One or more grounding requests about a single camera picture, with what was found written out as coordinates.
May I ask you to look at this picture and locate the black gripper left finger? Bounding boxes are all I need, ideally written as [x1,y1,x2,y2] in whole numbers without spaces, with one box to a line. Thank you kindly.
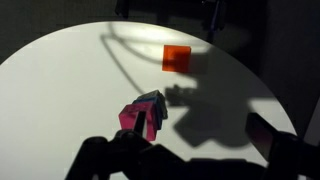
[65,111,186,180]

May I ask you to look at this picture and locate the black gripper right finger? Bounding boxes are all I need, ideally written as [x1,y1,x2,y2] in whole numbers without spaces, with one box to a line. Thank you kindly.
[245,113,320,180]

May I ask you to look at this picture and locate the pink block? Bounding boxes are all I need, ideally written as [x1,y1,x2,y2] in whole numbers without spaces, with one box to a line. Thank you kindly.
[118,102,158,141]

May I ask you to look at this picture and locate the blue block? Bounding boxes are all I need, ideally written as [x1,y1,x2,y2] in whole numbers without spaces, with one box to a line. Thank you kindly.
[133,97,164,130]

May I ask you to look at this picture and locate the grey block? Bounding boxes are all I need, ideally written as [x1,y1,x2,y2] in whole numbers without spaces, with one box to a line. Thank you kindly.
[138,90,168,119]

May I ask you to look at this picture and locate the orange block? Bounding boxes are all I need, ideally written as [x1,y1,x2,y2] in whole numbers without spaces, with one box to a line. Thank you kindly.
[162,45,191,73]

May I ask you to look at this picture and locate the white round table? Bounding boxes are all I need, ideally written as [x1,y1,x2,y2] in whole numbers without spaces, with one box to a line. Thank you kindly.
[0,22,294,180]

